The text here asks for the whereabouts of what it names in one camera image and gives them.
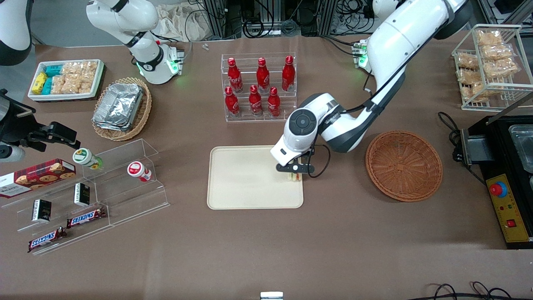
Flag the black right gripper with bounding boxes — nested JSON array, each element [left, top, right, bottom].
[[0, 89, 81, 153]]

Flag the white rectangular snack tray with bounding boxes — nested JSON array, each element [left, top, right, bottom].
[[27, 59, 105, 102]]

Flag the beige plastic tray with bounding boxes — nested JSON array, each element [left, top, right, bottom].
[[207, 145, 304, 210]]

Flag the light wicker basket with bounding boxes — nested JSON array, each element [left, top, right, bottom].
[[92, 77, 152, 142]]

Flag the brown wicker basket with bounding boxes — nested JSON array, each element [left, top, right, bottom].
[[365, 130, 443, 203]]

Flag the green lid small bottle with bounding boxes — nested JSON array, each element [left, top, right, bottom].
[[72, 147, 103, 170]]

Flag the aluminium foil container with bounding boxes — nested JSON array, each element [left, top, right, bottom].
[[95, 82, 144, 126], [92, 112, 134, 132]]

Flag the red cookie box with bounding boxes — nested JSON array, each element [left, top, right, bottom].
[[0, 158, 77, 199]]

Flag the clear bag of crackers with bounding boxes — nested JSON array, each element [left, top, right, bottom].
[[62, 61, 99, 78], [50, 74, 67, 95], [65, 75, 95, 94]]

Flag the small black box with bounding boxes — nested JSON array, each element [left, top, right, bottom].
[[74, 182, 91, 207], [32, 199, 52, 223]]

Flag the yellow snack packet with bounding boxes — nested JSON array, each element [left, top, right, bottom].
[[32, 72, 47, 95]]

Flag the clear acrylic bottle rack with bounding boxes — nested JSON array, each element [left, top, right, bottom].
[[221, 52, 297, 123]]

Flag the red cola bottle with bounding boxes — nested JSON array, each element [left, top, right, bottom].
[[227, 57, 244, 93], [282, 55, 296, 93], [256, 57, 270, 93], [267, 87, 281, 118], [225, 87, 241, 118], [249, 85, 264, 117]]

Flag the red lid small bottle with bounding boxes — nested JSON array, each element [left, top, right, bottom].
[[127, 161, 152, 183]]

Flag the snickers chocolate bar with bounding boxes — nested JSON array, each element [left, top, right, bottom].
[[28, 227, 68, 253], [67, 207, 107, 229]]

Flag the clear acrylic stepped shelf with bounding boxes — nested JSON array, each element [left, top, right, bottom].
[[0, 138, 170, 255]]

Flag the beige cloth bag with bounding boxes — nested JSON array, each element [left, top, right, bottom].
[[155, 3, 218, 43]]

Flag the clear bag of pastry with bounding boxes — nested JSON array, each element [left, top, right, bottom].
[[483, 58, 519, 79], [476, 30, 504, 46], [457, 68, 486, 85], [481, 44, 515, 61], [470, 81, 501, 101], [456, 53, 479, 70]]

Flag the black appliance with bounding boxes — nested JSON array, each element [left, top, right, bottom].
[[460, 115, 533, 250]]

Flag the yellow emergency stop box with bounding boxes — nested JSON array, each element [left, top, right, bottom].
[[486, 173, 532, 243]]

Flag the metal pan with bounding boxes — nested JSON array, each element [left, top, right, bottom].
[[508, 124, 533, 174]]

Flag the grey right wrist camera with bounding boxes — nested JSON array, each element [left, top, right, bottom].
[[0, 143, 26, 163]]

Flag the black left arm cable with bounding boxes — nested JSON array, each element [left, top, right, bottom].
[[307, 69, 408, 179]]

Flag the black left base cables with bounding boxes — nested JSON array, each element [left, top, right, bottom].
[[320, 33, 364, 57]]

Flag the black right base cable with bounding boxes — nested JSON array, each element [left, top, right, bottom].
[[150, 30, 194, 64]]

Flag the coiled black cable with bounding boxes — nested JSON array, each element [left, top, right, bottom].
[[243, 16, 276, 39]]

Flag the black appliance cable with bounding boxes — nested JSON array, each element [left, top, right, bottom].
[[437, 111, 488, 186]]

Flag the aluminium frame post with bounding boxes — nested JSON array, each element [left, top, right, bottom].
[[203, 0, 229, 40]]

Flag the black floor cables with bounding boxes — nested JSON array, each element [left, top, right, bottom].
[[418, 282, 533, 300]]

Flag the white wire rack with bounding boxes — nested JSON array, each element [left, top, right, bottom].
[[452, 24, 533, 112]]

